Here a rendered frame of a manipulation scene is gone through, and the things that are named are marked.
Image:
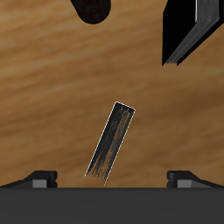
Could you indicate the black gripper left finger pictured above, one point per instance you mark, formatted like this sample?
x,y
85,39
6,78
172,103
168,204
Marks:
x,y
43,178

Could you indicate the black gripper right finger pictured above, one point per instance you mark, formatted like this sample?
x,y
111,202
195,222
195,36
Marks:
x,y
180,178

